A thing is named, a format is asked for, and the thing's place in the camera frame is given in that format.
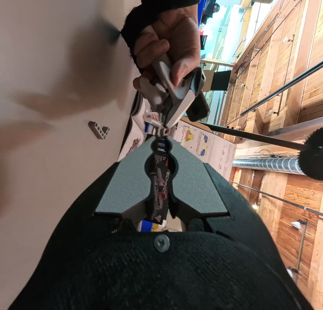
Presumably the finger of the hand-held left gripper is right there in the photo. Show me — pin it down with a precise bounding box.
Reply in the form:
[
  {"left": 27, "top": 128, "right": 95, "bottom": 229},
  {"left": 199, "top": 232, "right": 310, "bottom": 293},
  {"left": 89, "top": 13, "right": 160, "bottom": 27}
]
[
  {"left": 160, "top": 98, "right": 175, "bottom": 126},
  {"left": 164, "top": 88, "right": 198, "bottom": 129}
]

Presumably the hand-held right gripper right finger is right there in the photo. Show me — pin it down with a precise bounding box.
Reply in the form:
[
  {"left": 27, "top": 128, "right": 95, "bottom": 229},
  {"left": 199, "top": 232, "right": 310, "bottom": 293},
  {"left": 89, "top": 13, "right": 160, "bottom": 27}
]
[{"left": 166, "top": 136, "right": 229, "bottom": 223}]

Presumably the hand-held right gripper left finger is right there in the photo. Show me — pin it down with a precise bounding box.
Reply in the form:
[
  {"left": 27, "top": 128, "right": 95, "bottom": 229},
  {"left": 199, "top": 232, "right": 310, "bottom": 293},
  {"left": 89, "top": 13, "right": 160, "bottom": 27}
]
[{"left": 94, "top": 136, "right": 155, "bottom": 222}]

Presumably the grey angled toy brick beam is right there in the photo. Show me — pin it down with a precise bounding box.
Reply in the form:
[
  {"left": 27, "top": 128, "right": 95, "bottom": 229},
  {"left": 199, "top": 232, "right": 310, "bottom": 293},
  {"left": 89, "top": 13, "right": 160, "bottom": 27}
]
[{"left": 88, "top": 121, "right": 110, "bottom": 140}]

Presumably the grey desk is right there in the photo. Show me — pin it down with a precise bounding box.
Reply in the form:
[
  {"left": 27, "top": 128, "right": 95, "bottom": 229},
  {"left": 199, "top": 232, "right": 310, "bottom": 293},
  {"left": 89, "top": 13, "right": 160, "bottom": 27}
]
[{"left": 0, "top": 0, "right": 152, "bottom": 310}]

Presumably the person's left hand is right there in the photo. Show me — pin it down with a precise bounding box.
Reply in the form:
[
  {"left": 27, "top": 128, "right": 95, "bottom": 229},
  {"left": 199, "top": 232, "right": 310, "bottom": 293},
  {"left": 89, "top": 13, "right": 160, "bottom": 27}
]
[{"left": 132, "top": 12, "right": 202, "bottom": 90}]

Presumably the white red blue toy piece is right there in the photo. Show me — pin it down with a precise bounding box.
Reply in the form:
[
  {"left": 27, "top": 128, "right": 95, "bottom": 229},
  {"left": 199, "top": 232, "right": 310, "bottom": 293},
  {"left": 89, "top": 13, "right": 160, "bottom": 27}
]
[{"left": 143, "top": 111, "right": 163, "bottom": 135}]

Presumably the open instruction booklet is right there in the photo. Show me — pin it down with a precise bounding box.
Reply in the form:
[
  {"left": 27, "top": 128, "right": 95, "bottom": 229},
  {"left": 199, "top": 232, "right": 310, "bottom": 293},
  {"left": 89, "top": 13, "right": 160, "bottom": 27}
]
[{"left": 118, "top": 90, "right": 162, "bottom": 162}]

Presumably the black toy kit box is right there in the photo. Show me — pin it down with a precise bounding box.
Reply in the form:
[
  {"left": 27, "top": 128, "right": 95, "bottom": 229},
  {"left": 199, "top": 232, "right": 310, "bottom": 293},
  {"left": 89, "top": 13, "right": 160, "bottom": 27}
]
[{"left": 147, "top": 136, "right": 175, "bottom": 225}]

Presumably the printed cardboard box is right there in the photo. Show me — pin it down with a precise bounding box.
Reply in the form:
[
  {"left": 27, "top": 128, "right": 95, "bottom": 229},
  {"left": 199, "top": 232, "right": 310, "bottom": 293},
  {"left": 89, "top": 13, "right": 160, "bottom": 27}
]
[{"left": 174, "top": 120, "right": 237, "bottom": 175}]

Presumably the blue bin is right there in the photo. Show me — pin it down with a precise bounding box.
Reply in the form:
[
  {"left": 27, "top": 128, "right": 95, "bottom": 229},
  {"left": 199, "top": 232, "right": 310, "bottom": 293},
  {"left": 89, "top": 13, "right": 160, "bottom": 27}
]
[{"left": 198, "top": 0, "right": 211, "bottom": 26}]

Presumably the black pole with round end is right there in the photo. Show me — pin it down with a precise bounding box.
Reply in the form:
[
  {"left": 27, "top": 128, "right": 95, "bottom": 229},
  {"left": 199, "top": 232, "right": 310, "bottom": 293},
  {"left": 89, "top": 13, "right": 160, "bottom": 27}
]
[{"left": 199, "top": 122, "right": 323, "bottom": 181}]

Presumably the silver ventilation duct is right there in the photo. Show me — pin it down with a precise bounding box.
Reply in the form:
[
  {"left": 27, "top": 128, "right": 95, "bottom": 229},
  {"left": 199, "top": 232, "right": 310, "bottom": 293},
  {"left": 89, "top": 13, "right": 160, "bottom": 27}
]
[{"left": 232, "top": 156, "right": 306, "bottom": 176}]

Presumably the black ceiling rail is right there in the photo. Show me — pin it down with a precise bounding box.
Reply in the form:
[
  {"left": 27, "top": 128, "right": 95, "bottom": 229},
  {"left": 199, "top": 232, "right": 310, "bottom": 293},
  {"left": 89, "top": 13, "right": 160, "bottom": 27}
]
[{"left": 225, "top": 60, "right": 323, "bottom": 126}]

